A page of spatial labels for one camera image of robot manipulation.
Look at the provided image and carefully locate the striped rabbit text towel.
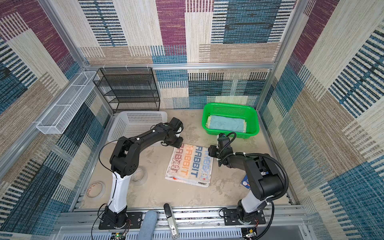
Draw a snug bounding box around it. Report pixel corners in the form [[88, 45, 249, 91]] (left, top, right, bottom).
[[165, 144, 214, 188]]

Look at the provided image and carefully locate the pale yellow towel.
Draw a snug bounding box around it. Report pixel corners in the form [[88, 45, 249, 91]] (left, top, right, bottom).
[[206, 115, 247, 133]]

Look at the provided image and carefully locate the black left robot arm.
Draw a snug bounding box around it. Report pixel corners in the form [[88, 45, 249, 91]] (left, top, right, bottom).
[[99, 118, 184, 230]]

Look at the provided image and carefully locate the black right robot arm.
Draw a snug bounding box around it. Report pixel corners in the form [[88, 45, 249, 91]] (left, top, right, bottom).
[[209, 132, 289, 224]]

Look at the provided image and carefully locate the green plastic basket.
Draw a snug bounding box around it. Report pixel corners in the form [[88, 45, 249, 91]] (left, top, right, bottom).
[[202, 103, 260, 139]]

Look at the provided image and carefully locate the blue printed booklet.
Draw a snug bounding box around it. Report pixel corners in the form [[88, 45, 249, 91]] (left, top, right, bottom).
[[241, 175, 251, 189]]

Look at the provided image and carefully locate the clear tape roll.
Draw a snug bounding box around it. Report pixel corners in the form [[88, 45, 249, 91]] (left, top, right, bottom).
[[131, 167, 148, 187], [86, 181, 106, 200]]

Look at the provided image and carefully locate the white plastic laundry basket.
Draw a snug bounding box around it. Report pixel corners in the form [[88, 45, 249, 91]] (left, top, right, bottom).
[[108, 111, 168, 142]]

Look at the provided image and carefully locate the black silver handheld tool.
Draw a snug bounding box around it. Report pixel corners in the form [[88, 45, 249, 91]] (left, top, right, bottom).
[[164, 203, 180, 240]]

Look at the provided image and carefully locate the grey blue foam cylinder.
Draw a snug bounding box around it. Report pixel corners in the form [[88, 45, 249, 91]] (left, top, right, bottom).
[[137, 210, 158, 240]]

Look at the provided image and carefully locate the black corrugated cable hose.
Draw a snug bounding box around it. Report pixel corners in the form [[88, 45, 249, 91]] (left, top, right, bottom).
[[236, 152, 290, 202]]

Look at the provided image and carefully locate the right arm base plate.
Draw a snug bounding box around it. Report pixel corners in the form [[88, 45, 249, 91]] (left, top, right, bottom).
[[219, 208, 266, 226]]

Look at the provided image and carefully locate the black wire shelf rack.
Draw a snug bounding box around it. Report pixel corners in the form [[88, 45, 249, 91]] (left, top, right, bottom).
[[93, 67, 161, 114]]

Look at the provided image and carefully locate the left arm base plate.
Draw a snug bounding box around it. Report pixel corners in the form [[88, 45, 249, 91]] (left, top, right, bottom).
[[98, 212, 143, 231]]

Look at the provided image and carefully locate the white wire mesh wall basket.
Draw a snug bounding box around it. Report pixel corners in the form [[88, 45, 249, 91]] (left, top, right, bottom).
[[36, 71, 96, 135]]

